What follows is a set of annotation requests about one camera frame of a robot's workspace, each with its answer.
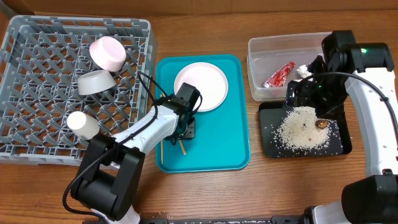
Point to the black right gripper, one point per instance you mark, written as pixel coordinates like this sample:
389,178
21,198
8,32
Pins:
311,101

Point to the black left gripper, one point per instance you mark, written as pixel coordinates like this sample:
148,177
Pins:
190,134

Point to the large white plate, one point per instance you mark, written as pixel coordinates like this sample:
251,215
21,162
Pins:
208,79

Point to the white tissue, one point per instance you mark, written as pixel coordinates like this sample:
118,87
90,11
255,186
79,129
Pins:
303,71

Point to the red snack wrapper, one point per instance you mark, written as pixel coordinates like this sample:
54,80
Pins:
278,79

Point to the brown food scrap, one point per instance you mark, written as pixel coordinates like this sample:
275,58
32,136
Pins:
322,123

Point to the white rice pile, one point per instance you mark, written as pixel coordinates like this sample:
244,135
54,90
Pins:
298,129

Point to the pink bowl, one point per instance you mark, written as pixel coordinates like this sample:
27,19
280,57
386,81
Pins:
108,53

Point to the grey small bowl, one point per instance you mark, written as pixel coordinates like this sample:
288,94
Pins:
95,82

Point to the white paper cup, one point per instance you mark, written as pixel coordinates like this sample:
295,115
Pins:
83,125

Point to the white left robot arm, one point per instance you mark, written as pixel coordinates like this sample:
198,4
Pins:
108,176

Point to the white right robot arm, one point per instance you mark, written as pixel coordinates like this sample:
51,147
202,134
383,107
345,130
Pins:
365,73

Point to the black waste tray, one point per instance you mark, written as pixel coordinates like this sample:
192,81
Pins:
271,115

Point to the grey dishwasher rack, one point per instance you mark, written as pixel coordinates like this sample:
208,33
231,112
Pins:
41,61

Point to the teal serving tray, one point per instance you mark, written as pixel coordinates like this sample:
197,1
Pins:
221,139

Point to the clear plastic bin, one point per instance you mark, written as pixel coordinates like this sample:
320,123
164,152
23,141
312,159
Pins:
266,55

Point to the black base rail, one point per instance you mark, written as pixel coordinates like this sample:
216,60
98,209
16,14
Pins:
284,219

